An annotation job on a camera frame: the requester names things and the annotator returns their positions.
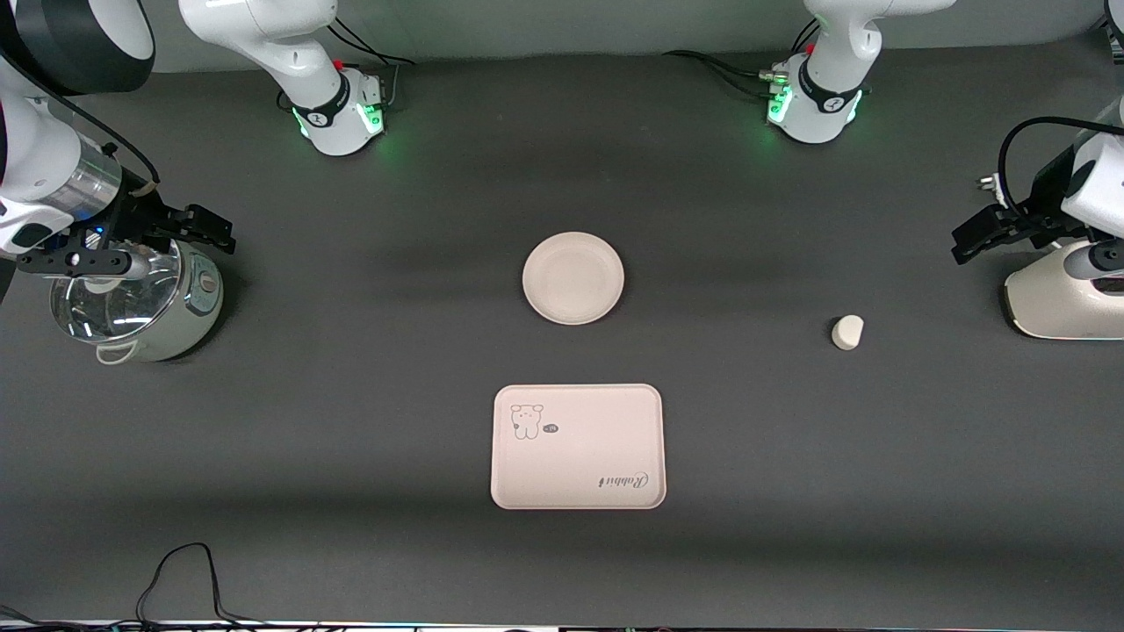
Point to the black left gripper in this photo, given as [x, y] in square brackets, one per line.
[1041, 208]

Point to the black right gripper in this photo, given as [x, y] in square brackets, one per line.
[134, 216]

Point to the small white bun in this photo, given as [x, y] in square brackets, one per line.
[847, 332]

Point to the round beige plate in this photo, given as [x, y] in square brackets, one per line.
[572, 278]

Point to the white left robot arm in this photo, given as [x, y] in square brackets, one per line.
[825, 96]

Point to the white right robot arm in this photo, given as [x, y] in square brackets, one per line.
[338, 114]

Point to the beige rectangular rabbit tray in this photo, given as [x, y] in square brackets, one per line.
[580, 456]

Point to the cream white toaster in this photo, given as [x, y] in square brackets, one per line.
[1062, 303]

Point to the glass pot lid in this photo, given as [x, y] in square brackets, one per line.
[114, 312]

